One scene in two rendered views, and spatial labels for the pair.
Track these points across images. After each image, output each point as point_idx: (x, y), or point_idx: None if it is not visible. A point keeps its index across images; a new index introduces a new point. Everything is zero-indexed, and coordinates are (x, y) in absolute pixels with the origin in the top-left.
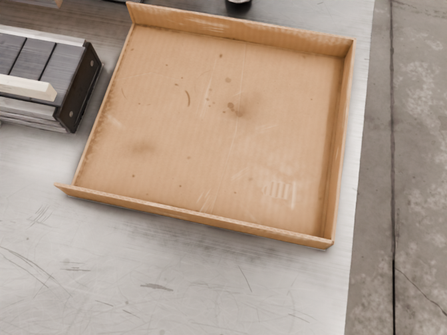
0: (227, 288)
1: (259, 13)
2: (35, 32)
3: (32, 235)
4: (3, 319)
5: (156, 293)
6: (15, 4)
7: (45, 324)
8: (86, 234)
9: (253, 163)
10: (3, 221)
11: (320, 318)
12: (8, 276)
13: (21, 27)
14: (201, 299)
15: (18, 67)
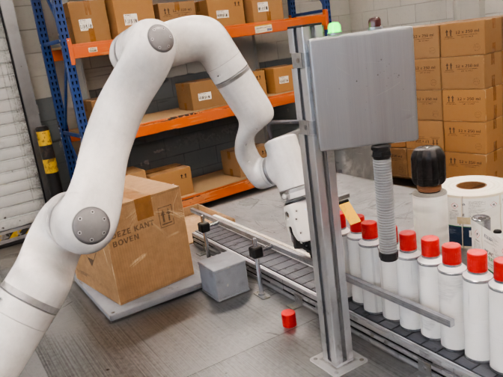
0: (224, 213)
1: None
2: (201, 236)
3: (251, 226)
4: (271, 219)
5: (237, 215)
6: (194, 264)
7: (263, 217)
8: (240, 224)
9: (191, 222)
10: (255, 229)
11: (214, 208)
12: (263, 223)
13: (201, 258)
14: (230, 213)
15: (215, 231)
